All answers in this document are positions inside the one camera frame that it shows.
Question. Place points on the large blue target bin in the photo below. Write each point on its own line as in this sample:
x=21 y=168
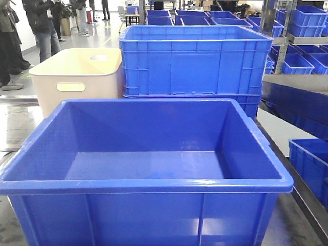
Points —
x=145 y=172

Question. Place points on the blue bin lower shelf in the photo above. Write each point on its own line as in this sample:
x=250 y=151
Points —
x=309 y=158

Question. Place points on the large blue ribbed crate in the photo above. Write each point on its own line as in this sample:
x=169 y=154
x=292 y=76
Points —
x=172 y=61

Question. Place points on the cream plastic tub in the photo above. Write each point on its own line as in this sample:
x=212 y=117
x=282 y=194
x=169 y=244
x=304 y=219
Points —
x=78 y=73

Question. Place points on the steel shelving rack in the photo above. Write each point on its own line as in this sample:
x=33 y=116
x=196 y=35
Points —
x=303 y=25

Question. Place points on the person in dark jacket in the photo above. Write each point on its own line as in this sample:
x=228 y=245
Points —
x=40 y=18

